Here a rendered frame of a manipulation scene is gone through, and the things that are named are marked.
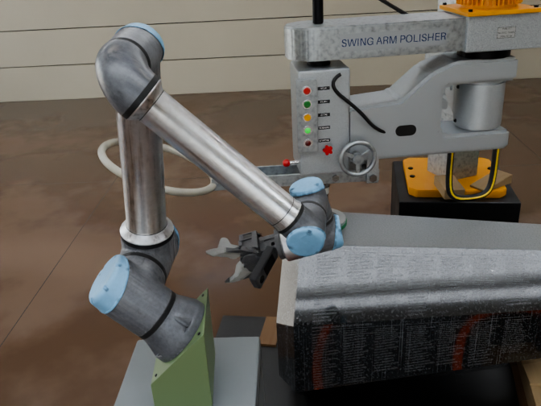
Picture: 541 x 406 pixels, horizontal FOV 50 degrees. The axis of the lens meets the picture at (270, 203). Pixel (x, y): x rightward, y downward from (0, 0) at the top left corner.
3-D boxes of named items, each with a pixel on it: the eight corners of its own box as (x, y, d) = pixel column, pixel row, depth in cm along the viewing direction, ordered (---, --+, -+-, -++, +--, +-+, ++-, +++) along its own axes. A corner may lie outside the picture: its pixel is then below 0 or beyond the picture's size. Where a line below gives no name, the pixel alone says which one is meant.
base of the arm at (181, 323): (203, 329, 151) (173, 309, 148) (157, 375, 156) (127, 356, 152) (205, 291, 168) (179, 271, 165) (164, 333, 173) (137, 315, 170)
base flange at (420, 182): (402, 163, 347) (402, 155, 345) (488, 163, 340) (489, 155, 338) (409, 197, 303) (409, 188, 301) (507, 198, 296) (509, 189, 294)
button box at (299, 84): (316, 149, 228) (315, 77, 217) (318, 151, 226) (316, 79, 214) (296, 151, 228) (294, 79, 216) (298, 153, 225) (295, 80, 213)
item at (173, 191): (215, 164, 263) (216, 159, 262) (217, 210, 219) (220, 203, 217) (106, 132, 252) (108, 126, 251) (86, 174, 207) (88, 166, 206)
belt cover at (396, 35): (509, 46, 243) (514, 4, 236) (541, 57, 220) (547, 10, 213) (281, 63, 235) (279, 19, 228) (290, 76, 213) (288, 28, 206)
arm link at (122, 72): (96, 47, 115) (336, 244, 136) (117, 26, 125) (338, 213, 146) (67, 86, 120) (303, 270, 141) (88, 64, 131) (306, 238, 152)
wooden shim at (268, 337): (266, 318, 335) (266, 316, 334) (283, 319, 333) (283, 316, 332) (258, 345, 313) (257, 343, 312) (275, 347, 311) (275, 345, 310)
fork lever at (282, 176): (369, 167, 255) (369, 156, 253) (381, 184, 238) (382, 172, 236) (211, 176, 249) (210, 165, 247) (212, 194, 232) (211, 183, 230)
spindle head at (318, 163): (373, 157, 255) (377, 54, 237) (389, 176, 235) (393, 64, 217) (293, 163, 252) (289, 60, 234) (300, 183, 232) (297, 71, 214)
